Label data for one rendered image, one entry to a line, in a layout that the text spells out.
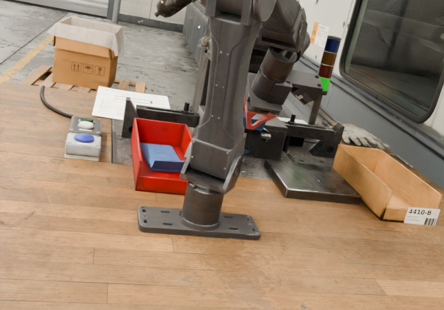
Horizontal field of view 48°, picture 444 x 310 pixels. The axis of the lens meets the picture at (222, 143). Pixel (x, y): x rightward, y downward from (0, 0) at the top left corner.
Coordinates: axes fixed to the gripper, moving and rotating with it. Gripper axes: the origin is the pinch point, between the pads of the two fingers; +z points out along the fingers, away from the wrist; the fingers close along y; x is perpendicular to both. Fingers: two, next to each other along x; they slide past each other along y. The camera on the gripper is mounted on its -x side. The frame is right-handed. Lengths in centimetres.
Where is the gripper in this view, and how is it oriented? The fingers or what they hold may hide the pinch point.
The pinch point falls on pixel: (250, 121)
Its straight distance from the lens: 110.4
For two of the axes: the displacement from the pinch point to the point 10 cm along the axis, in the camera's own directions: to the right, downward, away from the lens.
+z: -2.8, 6.4, 7.1
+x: -9.6, -1.3, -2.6
